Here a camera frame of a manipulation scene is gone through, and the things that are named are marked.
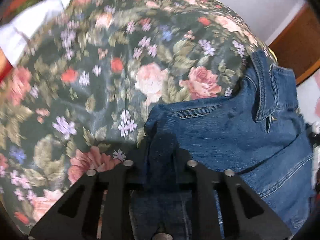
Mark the blue denim jacket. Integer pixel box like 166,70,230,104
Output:
130,50,313,239

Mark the floral dark green bedspread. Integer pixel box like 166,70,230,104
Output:
1,0,277,233

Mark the red plush toy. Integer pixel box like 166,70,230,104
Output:
0,49,13,82

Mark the brown wooden door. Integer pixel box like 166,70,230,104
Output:
269,4,319,85

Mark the white light blue shirt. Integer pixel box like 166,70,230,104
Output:
1,0,71,67

